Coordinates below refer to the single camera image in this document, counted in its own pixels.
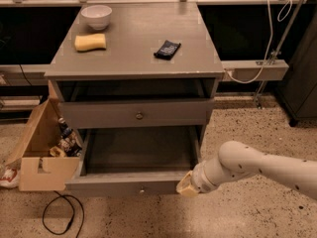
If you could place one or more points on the white red bag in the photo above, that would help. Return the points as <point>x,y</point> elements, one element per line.
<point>10,179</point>

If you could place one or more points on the grey drawer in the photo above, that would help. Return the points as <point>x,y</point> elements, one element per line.
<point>125,114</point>
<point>134,161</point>

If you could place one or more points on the grey wooden drawer cabinet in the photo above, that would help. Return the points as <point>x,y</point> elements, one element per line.
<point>127,69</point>

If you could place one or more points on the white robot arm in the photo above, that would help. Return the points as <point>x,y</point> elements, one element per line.
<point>236,160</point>

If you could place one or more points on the white ceramic bowl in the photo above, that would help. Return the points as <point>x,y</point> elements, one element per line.
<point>97,17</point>

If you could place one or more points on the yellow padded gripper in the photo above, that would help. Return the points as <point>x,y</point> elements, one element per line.
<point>198,179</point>

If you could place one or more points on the metal support pole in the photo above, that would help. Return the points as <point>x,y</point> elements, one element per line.
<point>269,61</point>

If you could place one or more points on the grey top drawer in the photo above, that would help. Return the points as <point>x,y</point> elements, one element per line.
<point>125,114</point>

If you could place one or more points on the bottles and items in box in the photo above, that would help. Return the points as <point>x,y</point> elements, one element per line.
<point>68,145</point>

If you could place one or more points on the dark blue snack packet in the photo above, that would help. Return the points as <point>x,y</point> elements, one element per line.
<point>167,50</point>

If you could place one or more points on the grey wall rail beam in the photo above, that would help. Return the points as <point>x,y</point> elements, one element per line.
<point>254,70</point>

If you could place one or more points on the open cardboard box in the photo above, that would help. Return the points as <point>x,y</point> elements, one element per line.
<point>39,170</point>

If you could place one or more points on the dark grey side cabinet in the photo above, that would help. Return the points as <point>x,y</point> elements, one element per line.
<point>298,91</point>

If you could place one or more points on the yellow sponge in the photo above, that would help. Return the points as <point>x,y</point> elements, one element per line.
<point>90,42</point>

